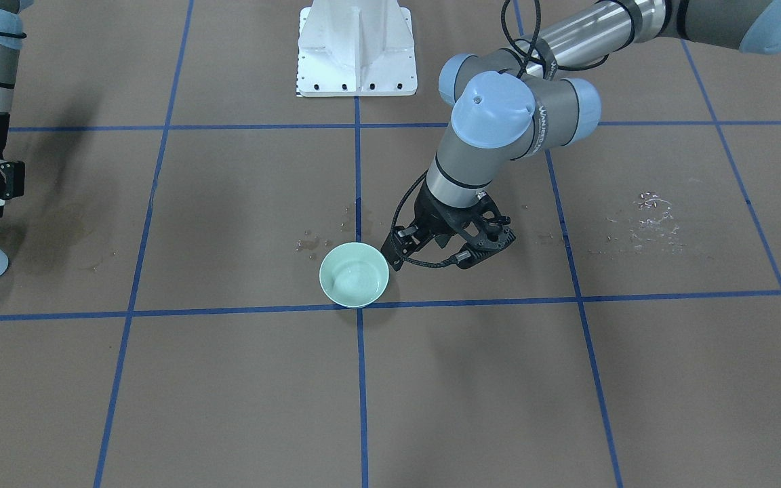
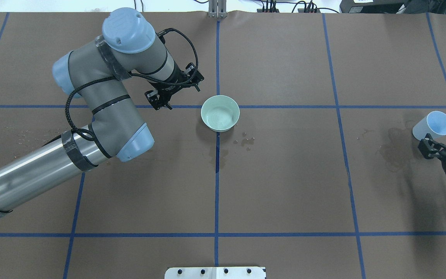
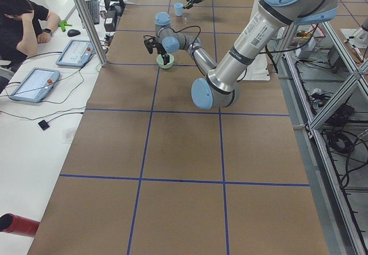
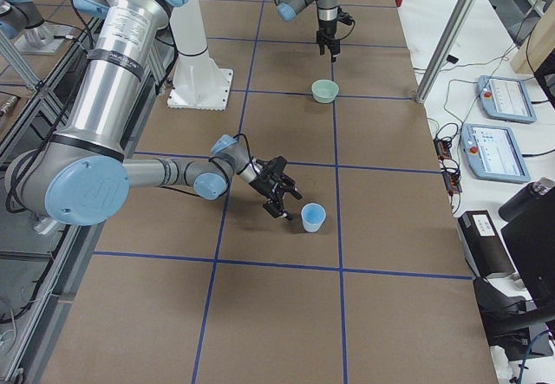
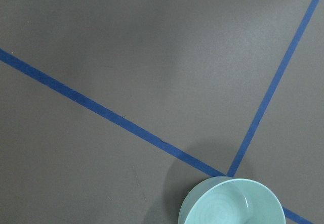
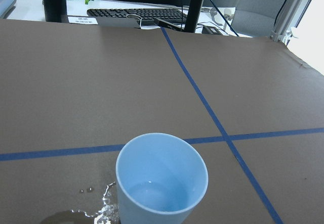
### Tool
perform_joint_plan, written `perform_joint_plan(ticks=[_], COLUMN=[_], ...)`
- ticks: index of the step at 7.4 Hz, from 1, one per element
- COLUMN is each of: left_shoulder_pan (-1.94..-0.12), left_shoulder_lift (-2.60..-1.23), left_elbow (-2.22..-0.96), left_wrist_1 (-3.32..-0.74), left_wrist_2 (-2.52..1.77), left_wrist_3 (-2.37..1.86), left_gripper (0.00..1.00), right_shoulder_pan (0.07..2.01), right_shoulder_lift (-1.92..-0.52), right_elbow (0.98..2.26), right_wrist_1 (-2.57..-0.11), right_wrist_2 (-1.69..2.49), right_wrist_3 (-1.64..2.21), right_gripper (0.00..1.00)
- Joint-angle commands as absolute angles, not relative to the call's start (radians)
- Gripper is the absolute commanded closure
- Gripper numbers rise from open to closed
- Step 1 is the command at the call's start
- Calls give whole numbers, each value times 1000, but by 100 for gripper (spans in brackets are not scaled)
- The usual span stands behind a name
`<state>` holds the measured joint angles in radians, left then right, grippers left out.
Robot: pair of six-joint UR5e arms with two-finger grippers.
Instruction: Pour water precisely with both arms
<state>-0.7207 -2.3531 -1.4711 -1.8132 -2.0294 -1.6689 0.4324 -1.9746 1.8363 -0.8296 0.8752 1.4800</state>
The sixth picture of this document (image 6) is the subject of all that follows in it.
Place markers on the light blue plastic cup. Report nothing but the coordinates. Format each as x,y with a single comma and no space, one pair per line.
160,179

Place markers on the black computer keyboard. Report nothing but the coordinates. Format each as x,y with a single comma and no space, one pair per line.
146,15

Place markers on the black monitor stand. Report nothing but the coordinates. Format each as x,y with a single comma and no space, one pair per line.
193,15

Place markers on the grey office chair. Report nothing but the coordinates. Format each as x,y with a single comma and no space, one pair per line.
254,18

